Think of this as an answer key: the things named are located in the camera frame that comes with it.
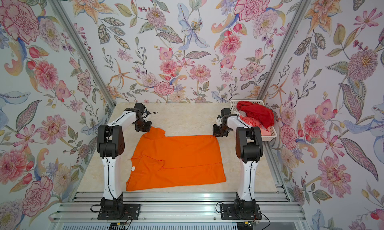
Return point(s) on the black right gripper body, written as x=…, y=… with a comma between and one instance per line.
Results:
x=219, y=130

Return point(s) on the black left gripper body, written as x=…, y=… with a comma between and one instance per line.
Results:
x=142, y=126

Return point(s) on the orange t-shirt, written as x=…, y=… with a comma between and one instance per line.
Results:
x=165, y=162

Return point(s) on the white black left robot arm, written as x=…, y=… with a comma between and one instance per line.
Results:
x=110, y=146

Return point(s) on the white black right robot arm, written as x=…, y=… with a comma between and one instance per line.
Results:
x=249, y=150

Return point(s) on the white plastic laundry basket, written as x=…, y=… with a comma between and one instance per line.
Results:
x=237, y=112

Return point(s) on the pink t-shirt in basket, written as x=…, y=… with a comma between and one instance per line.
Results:
x=255, y=123

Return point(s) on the red t-shirt in basket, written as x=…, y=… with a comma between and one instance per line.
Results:
x=258, y=112

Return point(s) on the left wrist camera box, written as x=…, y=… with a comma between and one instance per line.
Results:
x=139, y=107

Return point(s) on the left rear aluminium corner post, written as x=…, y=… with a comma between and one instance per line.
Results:
x=70, y=29

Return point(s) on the aluminium corner post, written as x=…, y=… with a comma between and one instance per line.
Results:
x=282, y=51
x=70, y=29

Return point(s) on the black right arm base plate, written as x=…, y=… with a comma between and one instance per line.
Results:
x=248, y=211

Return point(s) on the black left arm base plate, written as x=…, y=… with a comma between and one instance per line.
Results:
x=113, y=210

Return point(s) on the front aluminium rail frame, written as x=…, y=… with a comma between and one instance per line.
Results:
x=278, y=211

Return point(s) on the right rear aluminium corner post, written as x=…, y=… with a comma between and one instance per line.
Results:
x=282, y=51

